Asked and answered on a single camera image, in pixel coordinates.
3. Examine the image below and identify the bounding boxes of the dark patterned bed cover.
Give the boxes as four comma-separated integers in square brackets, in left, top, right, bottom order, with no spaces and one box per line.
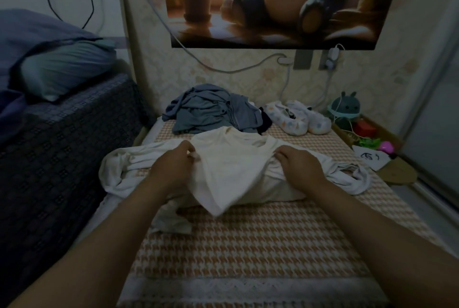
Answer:
[0,71,152,305]

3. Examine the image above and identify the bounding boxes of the grey sliding door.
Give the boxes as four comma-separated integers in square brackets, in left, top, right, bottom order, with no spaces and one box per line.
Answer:
[402,53,459,205]

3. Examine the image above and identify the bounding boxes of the wooden bedside tray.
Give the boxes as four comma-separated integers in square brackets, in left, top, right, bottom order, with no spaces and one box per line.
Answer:
[331,114,419,186]

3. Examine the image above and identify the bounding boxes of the green toy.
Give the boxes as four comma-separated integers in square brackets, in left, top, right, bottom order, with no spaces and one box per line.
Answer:
[356,136,381,149]

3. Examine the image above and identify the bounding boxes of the white charger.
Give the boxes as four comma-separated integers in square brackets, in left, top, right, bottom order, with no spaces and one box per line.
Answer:
[325,46,341,70]

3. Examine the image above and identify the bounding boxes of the person's right forearm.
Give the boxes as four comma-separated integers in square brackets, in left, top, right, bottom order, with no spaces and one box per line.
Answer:
[307,178,459,308]

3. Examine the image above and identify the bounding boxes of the person's left hand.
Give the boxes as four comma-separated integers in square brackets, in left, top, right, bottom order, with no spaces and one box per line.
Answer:
[145,139,196,194]

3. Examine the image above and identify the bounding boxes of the person's right hand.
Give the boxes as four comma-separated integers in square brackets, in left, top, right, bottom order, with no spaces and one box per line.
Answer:
[274,145,327,194]

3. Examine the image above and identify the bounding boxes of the pile of grey-blue clothes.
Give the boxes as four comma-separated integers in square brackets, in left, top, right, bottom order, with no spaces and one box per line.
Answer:
[161,83,265,135]

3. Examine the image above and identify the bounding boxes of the black garment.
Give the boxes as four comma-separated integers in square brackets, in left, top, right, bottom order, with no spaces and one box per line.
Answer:
[240,107,273,135]

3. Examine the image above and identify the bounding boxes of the blue pillow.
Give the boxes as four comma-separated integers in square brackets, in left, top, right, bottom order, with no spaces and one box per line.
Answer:
[0,8,94,90]

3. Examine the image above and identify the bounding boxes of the blue folded blanket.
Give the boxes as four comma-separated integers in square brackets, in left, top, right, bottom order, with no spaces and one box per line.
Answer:
[0,89,28,144]

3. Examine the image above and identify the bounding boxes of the grey-green pillow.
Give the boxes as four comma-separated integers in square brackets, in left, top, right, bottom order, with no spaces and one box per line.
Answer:
[18,39,118,102]

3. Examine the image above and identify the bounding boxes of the red toy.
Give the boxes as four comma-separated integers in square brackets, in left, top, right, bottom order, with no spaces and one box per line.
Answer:
[353,119,377,138]

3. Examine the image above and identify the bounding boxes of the long white cable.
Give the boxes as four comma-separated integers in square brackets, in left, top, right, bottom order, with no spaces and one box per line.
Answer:
[118,0,295,74]

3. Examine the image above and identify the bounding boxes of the white printed card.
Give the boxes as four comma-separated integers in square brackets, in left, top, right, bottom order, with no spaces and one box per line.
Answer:
[351,145,392,172]

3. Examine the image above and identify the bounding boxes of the teal round bunny lamp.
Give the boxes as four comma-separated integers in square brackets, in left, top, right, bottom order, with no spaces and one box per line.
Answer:
[328,91,361,122]

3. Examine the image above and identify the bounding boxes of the person's left forearm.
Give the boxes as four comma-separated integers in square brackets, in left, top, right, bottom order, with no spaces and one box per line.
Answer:
[7,184,173,308]

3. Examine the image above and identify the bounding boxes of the thin white charger cable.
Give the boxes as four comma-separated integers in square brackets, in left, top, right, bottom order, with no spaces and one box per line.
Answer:
[312,68,338,112]

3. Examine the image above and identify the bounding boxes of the cartoon bear wall poster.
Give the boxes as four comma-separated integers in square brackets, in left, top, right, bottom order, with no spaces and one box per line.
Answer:
[161,0,407,50]

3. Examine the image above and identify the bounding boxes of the cream long-sleeve shirt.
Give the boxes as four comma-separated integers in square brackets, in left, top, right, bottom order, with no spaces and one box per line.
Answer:
[98,126,374,235]

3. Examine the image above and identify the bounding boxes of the grey wall socket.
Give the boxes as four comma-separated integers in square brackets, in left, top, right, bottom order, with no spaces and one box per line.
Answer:
[293,49,314,70]

